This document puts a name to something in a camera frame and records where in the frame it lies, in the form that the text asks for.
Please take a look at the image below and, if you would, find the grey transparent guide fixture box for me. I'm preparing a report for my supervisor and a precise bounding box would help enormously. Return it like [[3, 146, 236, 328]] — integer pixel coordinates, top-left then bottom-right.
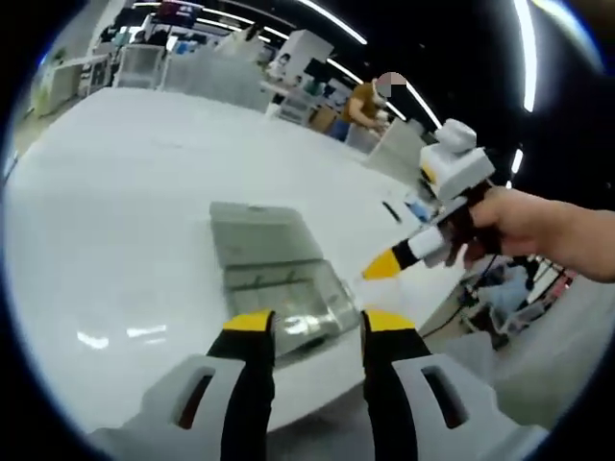
[[209, 201, 360, 360]]

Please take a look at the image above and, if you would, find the ceiling light strip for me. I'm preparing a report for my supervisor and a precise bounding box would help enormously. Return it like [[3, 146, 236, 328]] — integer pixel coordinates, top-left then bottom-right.
[[512, 0, 538, 112]]

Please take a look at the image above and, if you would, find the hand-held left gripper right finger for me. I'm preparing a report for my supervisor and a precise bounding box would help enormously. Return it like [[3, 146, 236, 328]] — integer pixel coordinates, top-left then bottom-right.
[[359, 309, 552, 461]]

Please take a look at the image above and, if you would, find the person's right hand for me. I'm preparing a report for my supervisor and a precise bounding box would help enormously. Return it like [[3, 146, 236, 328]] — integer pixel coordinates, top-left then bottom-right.
[[444, 184, 554, 270]]

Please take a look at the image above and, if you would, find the white counter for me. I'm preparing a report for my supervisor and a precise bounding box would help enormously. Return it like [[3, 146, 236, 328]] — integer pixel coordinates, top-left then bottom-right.
[[45, 55, 110, 116]]

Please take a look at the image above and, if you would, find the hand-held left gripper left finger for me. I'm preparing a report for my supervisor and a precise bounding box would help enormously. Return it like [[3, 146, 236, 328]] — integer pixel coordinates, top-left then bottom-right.
[[88, 309, 278, 461]]

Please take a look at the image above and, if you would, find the grey partition screen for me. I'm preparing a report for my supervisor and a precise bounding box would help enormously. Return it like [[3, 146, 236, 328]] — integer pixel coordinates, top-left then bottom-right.
[[165, 52, 284, 107]]

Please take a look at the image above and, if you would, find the white board panel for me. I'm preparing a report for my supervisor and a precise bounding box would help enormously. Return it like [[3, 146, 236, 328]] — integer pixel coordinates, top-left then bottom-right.
[[367, 119, 427, 162]]

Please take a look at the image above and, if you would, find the red display screen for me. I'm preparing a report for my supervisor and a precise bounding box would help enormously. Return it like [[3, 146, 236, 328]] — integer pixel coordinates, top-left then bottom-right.
[[160, 1, 201, 18]]

